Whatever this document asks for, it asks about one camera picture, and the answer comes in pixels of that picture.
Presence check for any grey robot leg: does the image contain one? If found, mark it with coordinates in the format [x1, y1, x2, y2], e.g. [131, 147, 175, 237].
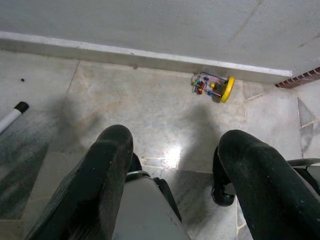
[287, 157, 320, 197]
[112, 152, 192, 240]

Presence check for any white table leg black tip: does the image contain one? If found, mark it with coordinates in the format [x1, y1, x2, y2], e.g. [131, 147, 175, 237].
[0, 101, 30, 135]

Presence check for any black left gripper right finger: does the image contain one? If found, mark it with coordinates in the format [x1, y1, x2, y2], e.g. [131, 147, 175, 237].
[217, 129, 320, 240]

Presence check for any grey robot left leg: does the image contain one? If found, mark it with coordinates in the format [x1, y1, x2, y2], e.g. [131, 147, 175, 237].
[112, 152, 192, 240]

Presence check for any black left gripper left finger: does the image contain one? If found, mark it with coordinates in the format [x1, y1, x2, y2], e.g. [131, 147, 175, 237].
[24, 124, 135, 240]

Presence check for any grey robot right leg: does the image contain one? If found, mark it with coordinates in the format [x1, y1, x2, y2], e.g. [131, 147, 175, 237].
[287, 157, 320, 197]

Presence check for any colourful bead maze toy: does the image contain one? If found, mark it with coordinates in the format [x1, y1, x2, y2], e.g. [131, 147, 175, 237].
[191, 71, 236, 104]

